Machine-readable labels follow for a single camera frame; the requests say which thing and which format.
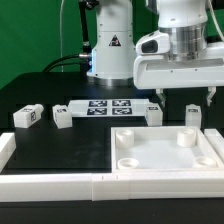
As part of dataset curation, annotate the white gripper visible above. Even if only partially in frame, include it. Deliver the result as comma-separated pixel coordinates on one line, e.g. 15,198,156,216
133,31,224,107

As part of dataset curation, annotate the grey thin cable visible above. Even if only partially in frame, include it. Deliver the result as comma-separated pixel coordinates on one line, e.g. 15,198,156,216
59,0,66,73

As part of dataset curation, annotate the white marker sheet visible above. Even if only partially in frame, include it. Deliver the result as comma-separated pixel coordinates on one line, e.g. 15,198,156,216
68,99,149,117

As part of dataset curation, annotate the white U-shaped fence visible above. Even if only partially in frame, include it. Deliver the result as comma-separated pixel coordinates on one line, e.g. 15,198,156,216
0,129,224,202

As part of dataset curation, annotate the black cable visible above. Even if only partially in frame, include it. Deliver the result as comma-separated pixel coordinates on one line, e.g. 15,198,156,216
42,54,93,73

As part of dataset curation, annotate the white square tabletop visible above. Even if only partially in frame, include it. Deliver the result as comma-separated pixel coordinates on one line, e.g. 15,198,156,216
111,126,224,173

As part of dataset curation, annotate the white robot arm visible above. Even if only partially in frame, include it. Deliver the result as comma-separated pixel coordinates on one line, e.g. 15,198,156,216
87,0,224,99

